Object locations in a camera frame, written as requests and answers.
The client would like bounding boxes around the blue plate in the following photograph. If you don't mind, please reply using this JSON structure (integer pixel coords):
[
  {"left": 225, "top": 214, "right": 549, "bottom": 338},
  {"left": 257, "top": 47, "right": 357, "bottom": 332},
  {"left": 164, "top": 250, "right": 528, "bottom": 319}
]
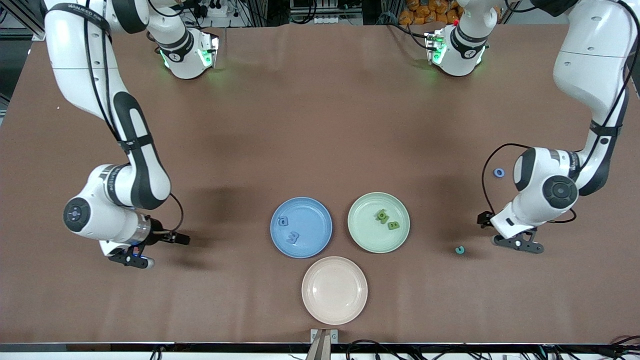
[{"left": 270, "top": 196, "right": 333, "bottom": 259}]

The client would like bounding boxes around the black looped cable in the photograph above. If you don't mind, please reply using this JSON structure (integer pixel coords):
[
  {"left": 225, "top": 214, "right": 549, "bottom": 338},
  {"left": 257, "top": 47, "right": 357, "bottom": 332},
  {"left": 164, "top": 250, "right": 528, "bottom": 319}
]
[{"left": 346, "top": 339, "right": 401, "bottom": 360}]

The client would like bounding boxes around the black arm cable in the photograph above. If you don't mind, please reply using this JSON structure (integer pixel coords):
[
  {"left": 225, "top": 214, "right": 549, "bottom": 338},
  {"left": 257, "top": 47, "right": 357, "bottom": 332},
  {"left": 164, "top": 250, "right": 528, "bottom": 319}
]
[
  {"left": 82, "top": 0, "right": 185, "bottom": 235},
  {"left": 481, "top": 0, "right": 640, "bottom": 224}
]

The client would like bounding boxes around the white power strip with plugs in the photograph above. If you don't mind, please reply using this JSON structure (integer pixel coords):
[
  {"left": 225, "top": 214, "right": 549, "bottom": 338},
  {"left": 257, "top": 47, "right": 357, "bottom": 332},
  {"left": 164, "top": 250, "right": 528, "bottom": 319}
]
[{"left": 192, "top": 2, "right": 228, "bottom": 18}]

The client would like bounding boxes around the metal camera pole bracket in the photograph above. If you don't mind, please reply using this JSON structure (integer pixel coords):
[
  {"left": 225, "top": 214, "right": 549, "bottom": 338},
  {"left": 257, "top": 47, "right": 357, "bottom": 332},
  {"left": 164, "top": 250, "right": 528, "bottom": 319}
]
[{"left": 310, "top": 328, "right": 339, "bottom": 360}]

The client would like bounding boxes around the brown table cover sheet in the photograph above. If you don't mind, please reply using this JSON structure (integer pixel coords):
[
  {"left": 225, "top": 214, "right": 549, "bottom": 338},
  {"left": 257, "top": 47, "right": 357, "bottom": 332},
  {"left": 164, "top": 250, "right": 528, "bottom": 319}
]
[{"left": 0, "top": 22, "right": 640, "bottom": 346}]

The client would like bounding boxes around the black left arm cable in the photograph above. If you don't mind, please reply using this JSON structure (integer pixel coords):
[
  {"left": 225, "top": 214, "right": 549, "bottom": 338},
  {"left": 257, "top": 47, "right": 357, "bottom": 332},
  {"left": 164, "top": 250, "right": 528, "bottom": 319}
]
[{"left": 481, "top": 0, "right": 640, "bottom": 224}]

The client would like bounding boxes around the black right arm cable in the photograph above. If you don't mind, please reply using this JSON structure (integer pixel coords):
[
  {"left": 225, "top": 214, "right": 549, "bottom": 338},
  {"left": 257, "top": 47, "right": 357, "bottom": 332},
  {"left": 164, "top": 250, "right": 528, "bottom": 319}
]
[{"left": 82, "top": 0, "right": 185, "bottom": 235}]

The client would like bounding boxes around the orange objects pile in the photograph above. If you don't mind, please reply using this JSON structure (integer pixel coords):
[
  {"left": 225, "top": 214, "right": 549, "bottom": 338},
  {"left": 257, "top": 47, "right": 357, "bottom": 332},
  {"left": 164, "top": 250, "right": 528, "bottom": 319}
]
[{"left": 398, "top": 0, "right": 463, "bottom": 27}]

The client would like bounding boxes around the cream plate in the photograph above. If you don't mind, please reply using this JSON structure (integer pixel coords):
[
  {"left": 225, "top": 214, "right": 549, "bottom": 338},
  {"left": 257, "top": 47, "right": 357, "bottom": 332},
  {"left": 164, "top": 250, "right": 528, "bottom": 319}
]
[{"left": 301, "top": 256, "right": 369, "bottom": 326}]

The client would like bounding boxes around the aluminium frame corner profile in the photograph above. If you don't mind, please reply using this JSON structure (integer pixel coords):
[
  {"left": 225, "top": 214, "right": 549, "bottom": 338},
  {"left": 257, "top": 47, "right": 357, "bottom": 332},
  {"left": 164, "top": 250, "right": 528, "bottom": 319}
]
[{"left": 10, "top": 0, "right": 47, "bottom": 41}]

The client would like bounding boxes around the green plate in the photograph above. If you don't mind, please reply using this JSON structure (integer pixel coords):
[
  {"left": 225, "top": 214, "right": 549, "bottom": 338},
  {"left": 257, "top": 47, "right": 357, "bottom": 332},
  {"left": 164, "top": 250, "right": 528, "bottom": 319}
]
[{"left": 347, "top": 192, "right": 411, "bottom": 254}]

